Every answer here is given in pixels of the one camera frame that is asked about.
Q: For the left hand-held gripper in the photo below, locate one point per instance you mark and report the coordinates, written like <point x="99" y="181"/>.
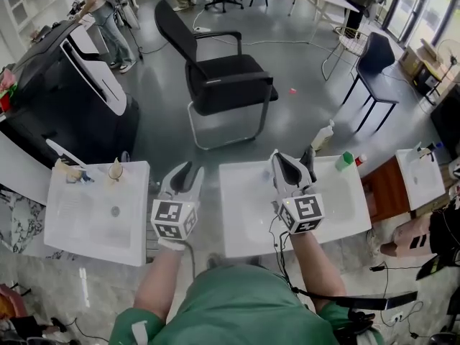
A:
<point x="174" y="217"/>

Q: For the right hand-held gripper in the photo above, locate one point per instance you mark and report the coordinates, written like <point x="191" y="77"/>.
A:
<point x="302" y="212"/>

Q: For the person's right forearm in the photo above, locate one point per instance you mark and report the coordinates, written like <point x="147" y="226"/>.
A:
<point x="316" y="268"/>

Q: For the person's left forearm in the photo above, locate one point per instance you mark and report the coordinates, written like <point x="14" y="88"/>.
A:
<point x="158" y="282"/>

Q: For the person's left hand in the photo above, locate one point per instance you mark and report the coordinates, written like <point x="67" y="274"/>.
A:
<point x="172" y="244"/>

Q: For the black faucet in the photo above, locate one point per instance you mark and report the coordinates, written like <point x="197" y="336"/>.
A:
<point x="309" y="160"/>

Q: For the white pump dispenser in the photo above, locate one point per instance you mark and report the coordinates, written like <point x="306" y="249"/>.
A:
<point x="321" y="137"/>

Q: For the white rectangular sink basin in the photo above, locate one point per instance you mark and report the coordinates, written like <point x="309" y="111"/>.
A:
<point x="82" y="221"/>
<point x="248" y="207"/>

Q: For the green cup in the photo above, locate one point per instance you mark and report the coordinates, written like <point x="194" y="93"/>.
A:
<point x="344" y="161"/>

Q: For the red can with white cap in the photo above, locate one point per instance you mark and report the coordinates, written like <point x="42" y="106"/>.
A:
<point x="361" y="159"/>

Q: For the brown wooden sink cabinet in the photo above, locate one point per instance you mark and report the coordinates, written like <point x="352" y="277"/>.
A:
<point x="384" y="189"/>

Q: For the black cantilever office chair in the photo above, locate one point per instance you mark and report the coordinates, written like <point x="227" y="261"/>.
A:
<point x="223" y="85"/>

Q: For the white curved faucet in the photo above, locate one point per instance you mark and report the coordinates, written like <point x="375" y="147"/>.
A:
<point x="64" y="153"/>

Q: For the dark blue side chair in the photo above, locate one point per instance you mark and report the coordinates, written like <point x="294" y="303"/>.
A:
<point x="377" y="77"/>

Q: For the white cup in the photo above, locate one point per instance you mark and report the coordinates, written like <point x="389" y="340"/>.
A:
<point x="419" y="149"/>

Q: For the small white sink basin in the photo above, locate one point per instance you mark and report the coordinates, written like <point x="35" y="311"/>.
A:
<point x="422" y="182"/>

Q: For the person's green clothing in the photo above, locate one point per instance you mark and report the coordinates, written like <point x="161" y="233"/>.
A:
<point x="244" y="307"/>

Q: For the black toiletry container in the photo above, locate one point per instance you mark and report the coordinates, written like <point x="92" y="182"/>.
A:
<point x="430" y="152"/>

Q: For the white power strip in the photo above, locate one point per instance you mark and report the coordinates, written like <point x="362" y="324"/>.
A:
<point x="202" y="29"/>

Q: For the blue toiletry container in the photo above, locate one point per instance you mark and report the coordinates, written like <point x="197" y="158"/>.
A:
<point x="440" y="145"/>

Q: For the black and white kiosk machine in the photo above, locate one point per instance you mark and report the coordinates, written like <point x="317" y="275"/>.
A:
<point x="54" y="95"/>

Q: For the cardboard boxes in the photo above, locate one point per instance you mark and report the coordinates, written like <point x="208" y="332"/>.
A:
<point x="418" y="67"/>

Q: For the black box cabinet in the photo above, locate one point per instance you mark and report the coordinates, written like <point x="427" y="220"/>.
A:
<point x="447" y="117"/>

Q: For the marble pattern panel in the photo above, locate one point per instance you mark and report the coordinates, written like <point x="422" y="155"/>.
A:
<point x="21" y="221"/>

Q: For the black standing fan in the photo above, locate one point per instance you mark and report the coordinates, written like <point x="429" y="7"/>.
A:
<point x="449" y="54"/>

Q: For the pink flowers in red pot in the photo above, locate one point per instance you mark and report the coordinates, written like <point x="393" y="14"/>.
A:
<point x="7" y="88"/>

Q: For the glass entrance doors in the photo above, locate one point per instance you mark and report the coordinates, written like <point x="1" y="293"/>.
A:
<point x="424" y="5"/>

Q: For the black equipment pile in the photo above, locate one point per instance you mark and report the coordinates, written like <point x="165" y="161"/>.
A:
<point x="21" y="318"/>

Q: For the white shelf cabinet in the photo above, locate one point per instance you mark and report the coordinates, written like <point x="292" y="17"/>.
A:
<point x="32" y="2"/>

